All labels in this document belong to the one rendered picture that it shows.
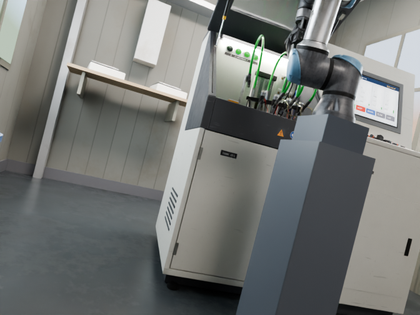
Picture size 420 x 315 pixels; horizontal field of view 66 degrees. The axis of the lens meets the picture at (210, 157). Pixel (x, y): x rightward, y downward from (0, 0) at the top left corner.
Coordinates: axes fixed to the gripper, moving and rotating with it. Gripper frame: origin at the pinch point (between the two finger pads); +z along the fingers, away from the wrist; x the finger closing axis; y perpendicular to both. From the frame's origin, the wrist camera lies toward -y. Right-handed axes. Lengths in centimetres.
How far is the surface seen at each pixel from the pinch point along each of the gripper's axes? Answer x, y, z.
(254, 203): 1, -3, 72
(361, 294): 75, -3, 107
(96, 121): -114, -235, 48
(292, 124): 10.2, -3.0, 28.7
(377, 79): 74, -36, -21
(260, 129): -5.7, -3.0, 35.2
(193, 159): -34, -3, 58
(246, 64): -7, -57, -10
